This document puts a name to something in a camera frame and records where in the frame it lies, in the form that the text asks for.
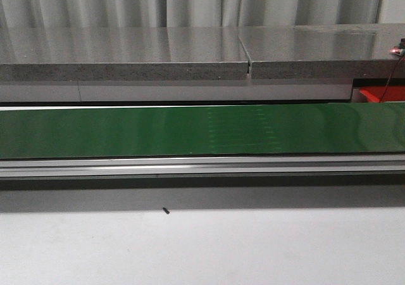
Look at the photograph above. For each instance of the grey stone counter slab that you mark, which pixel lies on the grey stone counter slab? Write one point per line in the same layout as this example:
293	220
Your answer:
199	53

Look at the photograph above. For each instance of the aluminium conveyor frame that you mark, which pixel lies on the aluminium conveyor frame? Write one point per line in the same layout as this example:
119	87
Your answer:
156	166

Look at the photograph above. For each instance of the green conveyor belt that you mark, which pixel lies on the green conveyor belt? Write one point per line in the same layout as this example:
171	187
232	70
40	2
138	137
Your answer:
203	130

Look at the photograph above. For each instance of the red plate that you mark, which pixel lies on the red plate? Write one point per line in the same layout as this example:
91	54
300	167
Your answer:
379	94

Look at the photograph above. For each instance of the small green circuit board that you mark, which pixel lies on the small green circuit board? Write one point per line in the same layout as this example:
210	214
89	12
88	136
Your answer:
398	51

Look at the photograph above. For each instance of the grey pleated curtain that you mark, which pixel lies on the grey pleated curtain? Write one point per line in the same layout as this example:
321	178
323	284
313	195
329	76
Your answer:
196	13

